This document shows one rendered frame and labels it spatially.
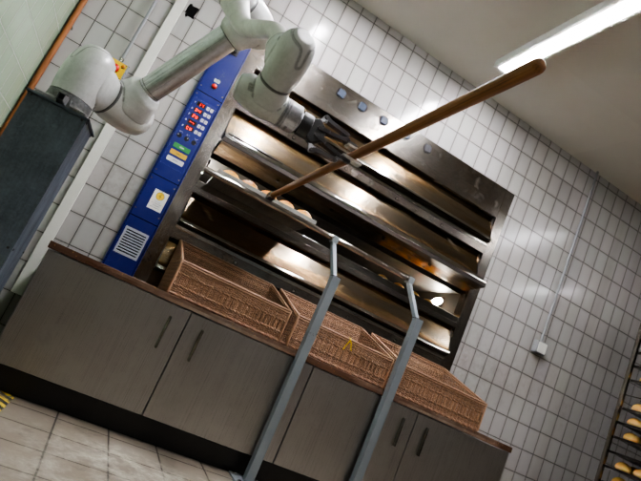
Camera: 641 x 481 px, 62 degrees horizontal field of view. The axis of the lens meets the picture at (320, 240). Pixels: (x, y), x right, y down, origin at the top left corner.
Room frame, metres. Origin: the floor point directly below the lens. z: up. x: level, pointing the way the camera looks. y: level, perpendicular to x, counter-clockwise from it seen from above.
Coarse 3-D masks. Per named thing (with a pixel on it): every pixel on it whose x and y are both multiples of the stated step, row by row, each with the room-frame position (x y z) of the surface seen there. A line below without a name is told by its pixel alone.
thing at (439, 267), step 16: (224, 144) 2.64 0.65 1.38; (240, 160) 2.75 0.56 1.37; (256, 160) 2.68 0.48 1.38; (256, 176) 2.86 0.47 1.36; (272, 176) 2.78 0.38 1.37; (288, 176) 2.72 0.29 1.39; (288, 192) 2.90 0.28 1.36; (304, 192) 2.82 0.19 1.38; (320, 192) 2.78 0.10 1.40; (320, 208) 2.95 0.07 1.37; (336, 208) 2.87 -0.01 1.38; (352, 224) 3.00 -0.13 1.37; (368, 224) 2.91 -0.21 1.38; (384, 240) 3.05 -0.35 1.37; (400, 240) 2.96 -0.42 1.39; (416, 256) 3.09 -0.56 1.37; (432, 256) 3.02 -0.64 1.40; (432, 272) 3.23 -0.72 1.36; (448, 272) 3.14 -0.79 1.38; (464, 272) 3.10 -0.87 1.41; (464, 288) 3.30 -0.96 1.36
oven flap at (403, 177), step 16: (288, 96) 2.83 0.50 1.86; (320, 112) 2.91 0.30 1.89; (336, 144) 2.88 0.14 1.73; (368, 160) 2.98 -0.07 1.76; (384, 160) 3.04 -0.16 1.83; (384, 176) 2.98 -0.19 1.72; (400, 176) 3.06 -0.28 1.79; (416, 176) 3.12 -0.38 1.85; (416, 192) 3.09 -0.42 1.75; (432, 192) 3.15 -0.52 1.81; (448, 192) 3.21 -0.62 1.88; (432, 208) 3.13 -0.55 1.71; (448, 208) 3.18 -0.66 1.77; (464, 208) 3.24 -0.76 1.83; (464, 224) 3.18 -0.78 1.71; (480, 224) 3.27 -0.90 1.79
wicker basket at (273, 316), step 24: (168, 264) 2.69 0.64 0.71; (192, 264) 2.30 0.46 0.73; (216, 264) 2.78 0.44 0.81; (168, 288) 2.28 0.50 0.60; (192, 288) 2.32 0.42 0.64; (216, 288) 2.34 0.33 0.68; (240, 288) 2.37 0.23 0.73; (264, 288) 2.88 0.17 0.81; (216, 312) 2.36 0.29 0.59; (240, 312) 2.81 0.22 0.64; (264, 312) 2.42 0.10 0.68; (288, 312) 2.45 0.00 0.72
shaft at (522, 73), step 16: (528, 64) 0.83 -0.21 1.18; (544, 64) 0.82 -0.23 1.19; (496, 80) 0.91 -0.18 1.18; (512, 80) 0.88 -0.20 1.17; (464, 96) 1.01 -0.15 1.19; (480, 96) 0.97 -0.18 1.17; (432, 112) 1.12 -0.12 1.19; (448, 112) 1.07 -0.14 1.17; (400, 128) 1.27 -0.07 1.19; (416, 128) 1.20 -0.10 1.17; (368, 144) 1.44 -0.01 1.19; (384, 144) 1.37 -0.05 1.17; (304, 176) 1.99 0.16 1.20; (320, 176) 1.85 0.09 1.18; (272, 192) 2.44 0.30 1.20
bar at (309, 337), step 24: (288, 216) 2.52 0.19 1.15; (336, 240) 2.59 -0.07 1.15; (336, 264) 2.47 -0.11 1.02; (384, 264) 2.69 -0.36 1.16; (336, 288) 2.39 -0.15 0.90; (408, 288) 2.72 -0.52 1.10; (312, 336) 2.38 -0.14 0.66; (408, 336) 2.54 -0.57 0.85; (288, 384) 2.38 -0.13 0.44; (384, 408) 2.53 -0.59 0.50; (264, 432) 2.38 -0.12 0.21; (360, 456) 2.55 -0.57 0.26; (240, 480) 2.34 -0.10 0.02; (360, 480) 2.54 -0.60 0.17
